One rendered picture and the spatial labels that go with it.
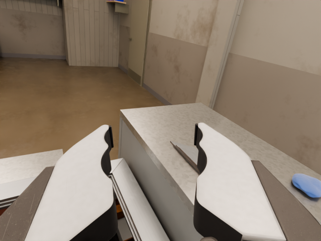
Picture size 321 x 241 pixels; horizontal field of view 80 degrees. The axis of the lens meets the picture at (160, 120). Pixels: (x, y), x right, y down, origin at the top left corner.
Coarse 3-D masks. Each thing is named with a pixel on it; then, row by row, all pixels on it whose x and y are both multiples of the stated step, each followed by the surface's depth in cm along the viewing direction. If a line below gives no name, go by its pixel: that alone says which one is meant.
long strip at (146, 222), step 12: (120, 168) 96; (120, 180) 89; (132, 180) 90; (132, 192) 84; (132, 204) 79; (144, 204) 79; (132, 216) 74; (144, 216) 75; (156, 216) 75; (144, 228) 70; (156, 228) 71; (144, 240) 66; (156, 240) 67; (168, 240) 68
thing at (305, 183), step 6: (294, 174) 75; (300, 174) 74; (294, 180) 71; (300, 180) 70; (306, 180) 71; (312, 180) 71; (318, 180) 72; (300, 186) 69; (306, 186) 68; (312, 186) 68; (318, 186) 69; (306, 192) 67; (312, 192) 66; (318, 192) 67
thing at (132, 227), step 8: (112, 176) 92; (120, 192) 84; (0, 200) 73; (8, 200) 74; (120, 200) 82; (0, 208) 73; (128, 216) 75; (128, 224) 73; (136, 232) 70; (136, 240) 68
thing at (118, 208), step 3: (117, 201) 96; (117, 204) 97; (117, 207) 96; (120, 207) 96; (117, 210) 94; (120, 210) 94; (117, 213) 88; (120, 213) 90; (117, 216) 89; (120, 216) 91; (123, 216) 92
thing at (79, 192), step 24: (96, 144) 10; (72, 168) 9; (96, 168) 9; (48, 192) 7; (72, 192) 7; (96, 192) 7; (48, 216) 6; (72, 216) 6; (96, 216) 6; (48, 240) 6; (72, 240) 6; (96, 240) 7
